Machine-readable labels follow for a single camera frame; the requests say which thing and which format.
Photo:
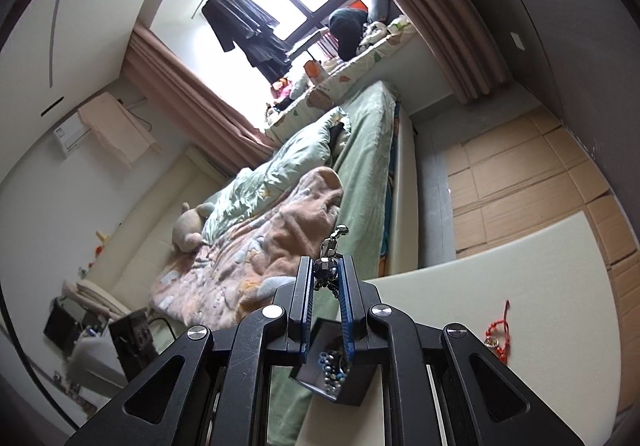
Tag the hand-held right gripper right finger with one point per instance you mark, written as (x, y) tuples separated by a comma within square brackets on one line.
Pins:
[(346, 306)]

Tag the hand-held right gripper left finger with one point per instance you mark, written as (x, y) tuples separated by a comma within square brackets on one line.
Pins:
[(305, 306)]

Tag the black jewelry box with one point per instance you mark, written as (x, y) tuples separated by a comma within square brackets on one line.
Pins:
[(350, 393)]

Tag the pink printed fleece blanket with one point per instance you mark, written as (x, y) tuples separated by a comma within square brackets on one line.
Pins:
[(260, 236)]

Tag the beige plush toy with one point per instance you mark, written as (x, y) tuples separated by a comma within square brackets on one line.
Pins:
[(187, 231)]

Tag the bed with green sheet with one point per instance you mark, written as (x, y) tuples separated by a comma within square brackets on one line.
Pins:
[(360, 166)]

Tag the light green duvet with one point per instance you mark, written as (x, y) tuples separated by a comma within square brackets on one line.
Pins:
[(280, 166)]

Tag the cream folded cloth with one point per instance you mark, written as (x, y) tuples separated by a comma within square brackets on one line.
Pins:
[(92, 298)]

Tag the small colourful figurine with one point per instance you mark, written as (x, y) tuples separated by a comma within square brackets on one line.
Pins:
[(100, 243)]

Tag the cardboard floor sheets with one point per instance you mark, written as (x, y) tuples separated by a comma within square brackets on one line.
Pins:
[(525, 186)]

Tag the pink soft toy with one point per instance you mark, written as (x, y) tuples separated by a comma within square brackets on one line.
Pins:
[(282, 88)]

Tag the printed window seat cushion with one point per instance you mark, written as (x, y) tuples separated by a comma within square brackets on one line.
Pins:
[(345, 71)]

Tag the orange and white packet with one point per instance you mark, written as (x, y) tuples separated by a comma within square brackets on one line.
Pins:
[(312, 68)]

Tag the pink curtain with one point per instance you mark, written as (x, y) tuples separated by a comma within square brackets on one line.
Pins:
[(435, 1), (190, 96)]

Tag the dark screen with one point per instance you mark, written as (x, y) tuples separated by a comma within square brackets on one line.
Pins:
[(62, 323)]

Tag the beige hanging cloth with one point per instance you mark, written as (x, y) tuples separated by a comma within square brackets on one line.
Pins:
[(120, 131)]

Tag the dark hanging clothes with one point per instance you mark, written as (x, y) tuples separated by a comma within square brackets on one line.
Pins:
[(250, 26)]

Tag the white air conditioner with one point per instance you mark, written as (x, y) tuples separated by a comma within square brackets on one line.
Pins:
[(67, 136)]

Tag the black camera bag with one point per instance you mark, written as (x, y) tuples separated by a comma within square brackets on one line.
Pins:
[(132, 336)]

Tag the white wall socket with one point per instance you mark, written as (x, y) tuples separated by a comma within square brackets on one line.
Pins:
[(517, 41)]

